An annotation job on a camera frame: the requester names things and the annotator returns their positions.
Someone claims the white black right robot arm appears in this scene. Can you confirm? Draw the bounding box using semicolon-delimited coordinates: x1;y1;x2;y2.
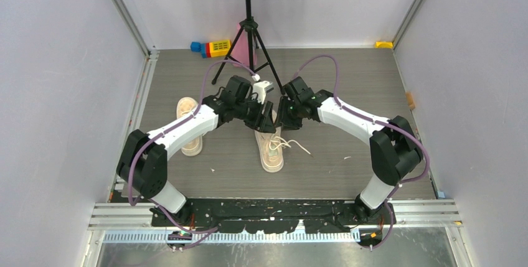
277;89;428;224

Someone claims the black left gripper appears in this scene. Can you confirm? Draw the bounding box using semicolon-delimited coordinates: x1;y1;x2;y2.
235;96;276;133

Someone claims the pink foam block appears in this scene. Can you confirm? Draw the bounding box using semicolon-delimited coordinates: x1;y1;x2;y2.
230;24;250;67

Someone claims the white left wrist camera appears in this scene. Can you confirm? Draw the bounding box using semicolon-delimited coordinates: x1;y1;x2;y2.
250;81;274;104

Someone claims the beige lace sneaker with laces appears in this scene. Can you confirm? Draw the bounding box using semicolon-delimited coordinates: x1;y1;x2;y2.
254;126;313;173

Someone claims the small brown wooden block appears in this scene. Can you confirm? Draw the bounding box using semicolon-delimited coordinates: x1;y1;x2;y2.
405;91;416;111

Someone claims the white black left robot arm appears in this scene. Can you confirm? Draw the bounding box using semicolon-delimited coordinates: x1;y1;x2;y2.
116;76;275;226

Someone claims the yellow toy block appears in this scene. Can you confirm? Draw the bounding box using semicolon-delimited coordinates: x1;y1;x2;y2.
374;41;394;49

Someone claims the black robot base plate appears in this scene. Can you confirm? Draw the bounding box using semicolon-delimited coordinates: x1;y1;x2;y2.
150;199;394;234

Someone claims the colourful toy block train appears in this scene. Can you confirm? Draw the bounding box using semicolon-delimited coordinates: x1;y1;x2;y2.
190;40;231;59

